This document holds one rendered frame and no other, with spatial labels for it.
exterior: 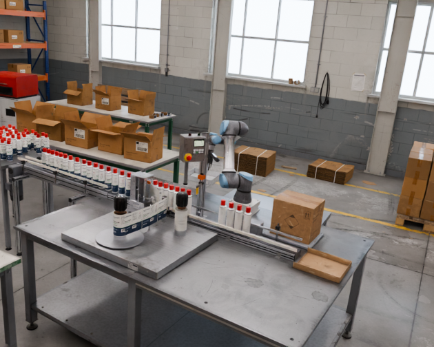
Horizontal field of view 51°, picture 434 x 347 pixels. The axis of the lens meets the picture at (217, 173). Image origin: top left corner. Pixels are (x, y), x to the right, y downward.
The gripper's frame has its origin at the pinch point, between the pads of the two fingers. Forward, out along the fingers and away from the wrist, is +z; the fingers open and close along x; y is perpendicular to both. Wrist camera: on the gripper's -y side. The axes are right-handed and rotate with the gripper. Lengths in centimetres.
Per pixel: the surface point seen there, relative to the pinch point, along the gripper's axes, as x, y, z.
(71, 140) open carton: -32, 204, 4
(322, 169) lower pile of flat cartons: -370, 0, -28
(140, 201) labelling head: 80, 6, 29
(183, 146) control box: 82, -22, -18
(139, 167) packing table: -25, 95, 14
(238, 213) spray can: 74, -72, 19
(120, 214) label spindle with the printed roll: 130, -18, 32
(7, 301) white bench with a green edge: 165, 27, 98
